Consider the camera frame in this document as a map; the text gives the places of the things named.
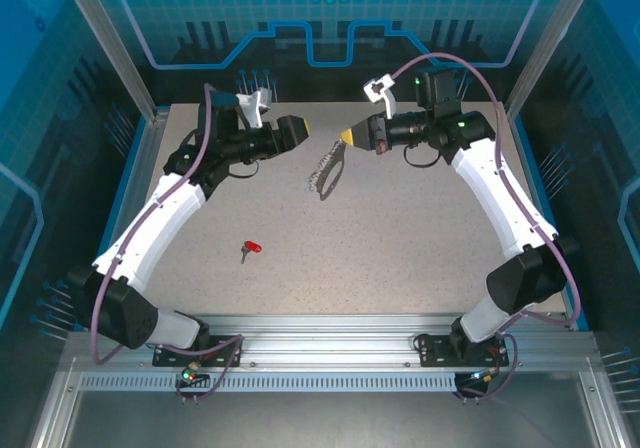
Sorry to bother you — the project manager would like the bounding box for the key with red head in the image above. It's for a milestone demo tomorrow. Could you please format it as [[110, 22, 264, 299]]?
[[239, 240, 264, 265]]

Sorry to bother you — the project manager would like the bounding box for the small connector with LED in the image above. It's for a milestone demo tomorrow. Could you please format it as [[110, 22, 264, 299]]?
[[469, 367, 501, 385], [180, 361, 209, 387]]

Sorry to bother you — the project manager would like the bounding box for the metal base tray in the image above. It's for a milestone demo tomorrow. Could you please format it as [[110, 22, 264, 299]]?
[[29, 357, 626, 448]]

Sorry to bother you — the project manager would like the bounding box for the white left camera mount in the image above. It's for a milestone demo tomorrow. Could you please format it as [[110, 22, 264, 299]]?
[[234, 92, 265, 130]]

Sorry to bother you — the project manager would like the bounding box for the purple camera cable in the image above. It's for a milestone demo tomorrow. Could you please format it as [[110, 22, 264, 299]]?
[[91, 82, 246, 405], [391, 51, 585, 404]]

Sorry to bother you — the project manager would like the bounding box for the aluminium side rail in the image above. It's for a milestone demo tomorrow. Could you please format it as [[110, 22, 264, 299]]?
[[84, 107, 174, 332]]

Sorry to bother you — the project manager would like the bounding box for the aluminium frame post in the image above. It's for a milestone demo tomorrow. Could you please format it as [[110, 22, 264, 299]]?
[[53, 0, 162, 122], [503, 0, 604, 117]]

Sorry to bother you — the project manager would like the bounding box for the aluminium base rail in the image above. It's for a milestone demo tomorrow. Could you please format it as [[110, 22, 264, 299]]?
[[67, 312, 599, 375]]

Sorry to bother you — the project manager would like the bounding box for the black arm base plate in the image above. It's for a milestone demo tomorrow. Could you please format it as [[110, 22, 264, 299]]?
[[152, 335, 244, 369], [417, 332, 511, 369]]

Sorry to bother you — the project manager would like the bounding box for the slotted grey cable duct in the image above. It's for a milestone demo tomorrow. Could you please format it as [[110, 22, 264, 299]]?
[[79, 372, 459, 394]]

